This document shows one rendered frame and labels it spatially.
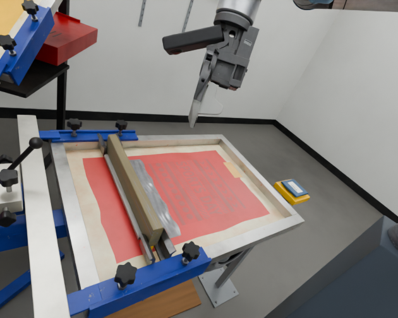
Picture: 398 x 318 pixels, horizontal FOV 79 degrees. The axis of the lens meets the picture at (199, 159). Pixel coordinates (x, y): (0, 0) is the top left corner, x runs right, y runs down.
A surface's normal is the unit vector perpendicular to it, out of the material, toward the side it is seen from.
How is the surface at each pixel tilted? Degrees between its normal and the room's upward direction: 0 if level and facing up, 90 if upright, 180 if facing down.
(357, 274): 90
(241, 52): 68
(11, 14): 32
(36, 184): 0
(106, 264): 0
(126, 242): 0
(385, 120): 90
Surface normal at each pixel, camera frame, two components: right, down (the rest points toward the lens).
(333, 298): -0.62, 0.25
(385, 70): -0.80, 0.07
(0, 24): 0.29, -0.34
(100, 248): 0.33, -0.77
